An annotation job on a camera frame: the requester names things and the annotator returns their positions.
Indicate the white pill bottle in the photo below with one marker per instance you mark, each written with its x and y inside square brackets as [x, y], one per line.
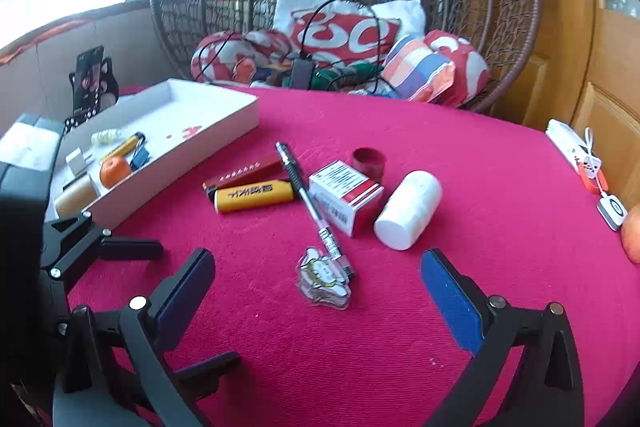
[407, 209]

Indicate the red and white box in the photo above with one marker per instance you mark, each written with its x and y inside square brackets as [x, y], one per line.
[340, 187]

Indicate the beige tape roll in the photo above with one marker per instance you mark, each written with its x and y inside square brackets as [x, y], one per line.
[75, 199]

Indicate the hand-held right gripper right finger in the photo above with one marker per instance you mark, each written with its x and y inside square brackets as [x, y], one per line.
[450, 297]

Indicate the red white square cushion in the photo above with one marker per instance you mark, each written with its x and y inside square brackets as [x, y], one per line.
[345, 34]

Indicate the small orange gadget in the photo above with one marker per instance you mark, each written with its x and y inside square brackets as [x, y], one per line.
[597, 184]

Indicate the small white square device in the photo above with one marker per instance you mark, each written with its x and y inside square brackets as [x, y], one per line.
[612, 209]

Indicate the smartphone on cat stand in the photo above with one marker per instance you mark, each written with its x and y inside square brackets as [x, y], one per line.
[111, 84]

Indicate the black smartphone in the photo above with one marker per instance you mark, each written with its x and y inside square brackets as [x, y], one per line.
[87, 79]

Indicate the white charger plug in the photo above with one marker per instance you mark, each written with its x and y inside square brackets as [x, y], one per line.
[77, 162]

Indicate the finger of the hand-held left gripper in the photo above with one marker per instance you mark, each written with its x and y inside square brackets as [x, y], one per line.
[215, 366]
[135, 249]

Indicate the blue clip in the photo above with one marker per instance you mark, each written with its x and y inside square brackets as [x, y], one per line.
[141, 158]

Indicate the plaid cushion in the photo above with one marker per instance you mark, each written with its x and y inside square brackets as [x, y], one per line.
[420, 67]

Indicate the black power adapter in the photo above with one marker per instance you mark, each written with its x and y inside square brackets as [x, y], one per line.
[301, 74]

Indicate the white cardboard tray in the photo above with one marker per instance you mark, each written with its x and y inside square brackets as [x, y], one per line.
[210, 112]

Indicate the plain yellow lighter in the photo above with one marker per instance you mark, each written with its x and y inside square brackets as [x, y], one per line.
[122, 148]

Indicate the red white seat cushion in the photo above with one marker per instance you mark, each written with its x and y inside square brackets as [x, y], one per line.
[220, 52]

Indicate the green cloth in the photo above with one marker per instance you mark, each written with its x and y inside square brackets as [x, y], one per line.
[345, 74]

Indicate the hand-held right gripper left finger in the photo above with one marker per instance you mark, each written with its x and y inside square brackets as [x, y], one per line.
[182, 302]

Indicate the wooden door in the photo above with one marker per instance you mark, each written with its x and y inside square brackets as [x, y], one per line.
[575, 57]

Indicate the apple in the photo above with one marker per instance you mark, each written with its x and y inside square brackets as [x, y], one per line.
[632, 232]

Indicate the orange fruit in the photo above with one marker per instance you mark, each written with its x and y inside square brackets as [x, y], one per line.
[115, 172]

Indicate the white pillow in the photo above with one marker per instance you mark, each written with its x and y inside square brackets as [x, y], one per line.
[405, 14]

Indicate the black pen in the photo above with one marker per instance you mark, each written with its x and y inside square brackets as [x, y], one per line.
[300, 187]

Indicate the red lighter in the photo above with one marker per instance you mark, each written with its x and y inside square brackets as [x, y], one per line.
[245, 174]

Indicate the white power strip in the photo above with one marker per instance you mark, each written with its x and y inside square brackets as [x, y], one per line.
[565, 139]

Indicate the yellow lighter black print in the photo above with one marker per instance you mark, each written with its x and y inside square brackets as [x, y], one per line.
[252, 197]

